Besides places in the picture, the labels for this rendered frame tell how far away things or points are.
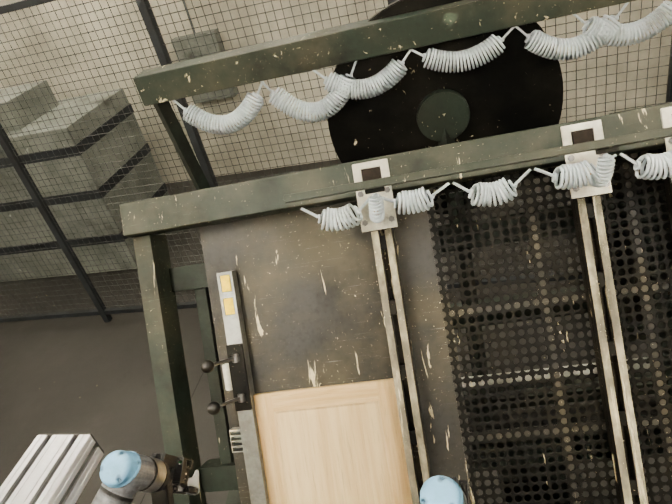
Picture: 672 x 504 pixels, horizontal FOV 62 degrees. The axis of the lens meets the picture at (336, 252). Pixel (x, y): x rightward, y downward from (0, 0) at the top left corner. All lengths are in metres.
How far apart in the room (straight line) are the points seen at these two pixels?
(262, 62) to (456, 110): 0.67
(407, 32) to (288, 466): 1.38
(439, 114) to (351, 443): 1.11
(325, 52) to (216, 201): 0.61
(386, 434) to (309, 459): 0.25
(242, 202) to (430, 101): 0.74
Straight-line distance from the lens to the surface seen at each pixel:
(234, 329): 1.74
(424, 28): 1.90
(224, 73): 1.99
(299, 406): 1.75
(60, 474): 0.86
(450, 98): 1.98
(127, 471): 1.34
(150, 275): 1.82
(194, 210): 1.70
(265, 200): 1.63
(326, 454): 1.78
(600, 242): 1.63
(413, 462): 1.70
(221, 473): 1.96
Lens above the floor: 2.57
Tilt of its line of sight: 32 degrees down
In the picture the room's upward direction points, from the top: 15 degrees counter-clockwise
